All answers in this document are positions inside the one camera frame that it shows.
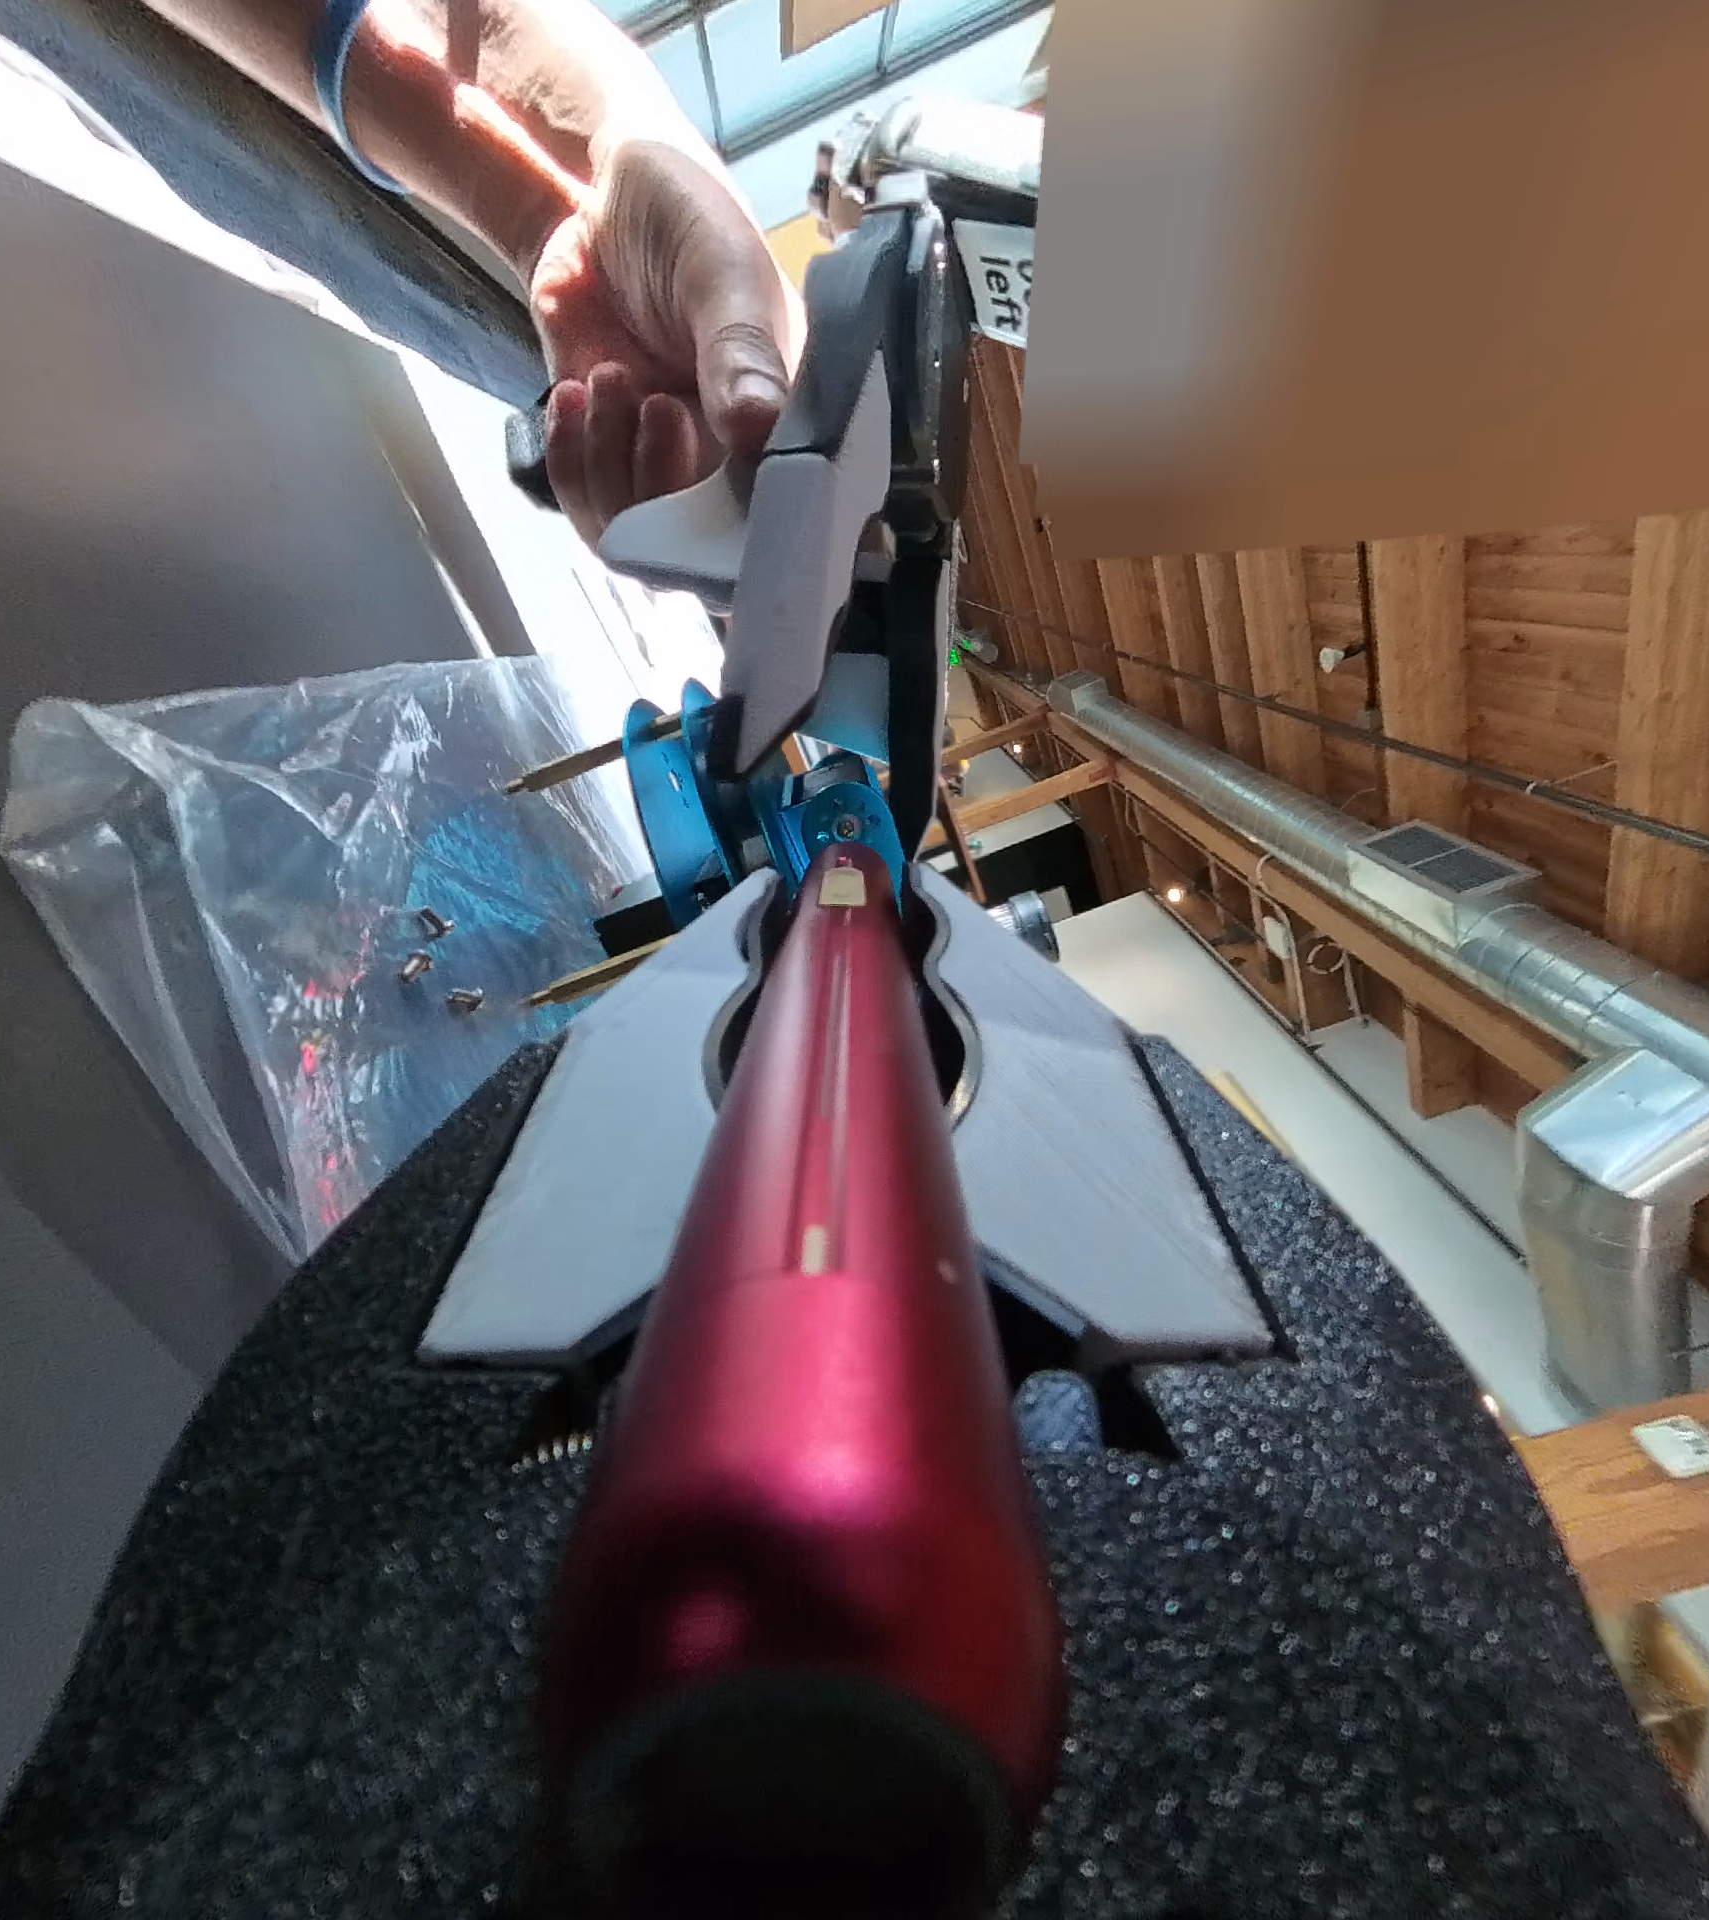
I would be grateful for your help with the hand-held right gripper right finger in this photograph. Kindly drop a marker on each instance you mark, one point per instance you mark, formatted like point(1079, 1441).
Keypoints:
point(1095, 1171)

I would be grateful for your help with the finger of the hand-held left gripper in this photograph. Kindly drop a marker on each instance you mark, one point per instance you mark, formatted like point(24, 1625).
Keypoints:
point(795, 600)
point(929, 675)

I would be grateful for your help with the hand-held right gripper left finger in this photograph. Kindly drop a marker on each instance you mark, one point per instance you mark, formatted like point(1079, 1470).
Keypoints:
point(568, 1201)

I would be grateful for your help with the blue toy robot arm base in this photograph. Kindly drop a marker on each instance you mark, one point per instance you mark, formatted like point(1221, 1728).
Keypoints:
point(675, 810)

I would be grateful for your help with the magenta electric screwdriver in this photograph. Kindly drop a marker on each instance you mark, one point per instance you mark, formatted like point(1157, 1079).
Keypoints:
point(809, 1424)

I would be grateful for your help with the clear plastic bag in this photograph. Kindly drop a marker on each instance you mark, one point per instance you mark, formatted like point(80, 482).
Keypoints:
point(194, 901)

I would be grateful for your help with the person's left forearm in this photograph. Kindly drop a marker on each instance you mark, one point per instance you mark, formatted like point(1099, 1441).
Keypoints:
point(495, 91)

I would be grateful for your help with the person's left hand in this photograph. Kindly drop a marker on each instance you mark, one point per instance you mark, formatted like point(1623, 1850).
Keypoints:
point(659, 301)

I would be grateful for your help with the blue wristband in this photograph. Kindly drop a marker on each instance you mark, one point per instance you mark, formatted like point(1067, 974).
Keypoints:
point(345, 105)

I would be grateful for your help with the silver ventilation duct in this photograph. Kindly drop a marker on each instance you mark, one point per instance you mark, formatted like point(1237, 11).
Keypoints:
point(1543, 961)

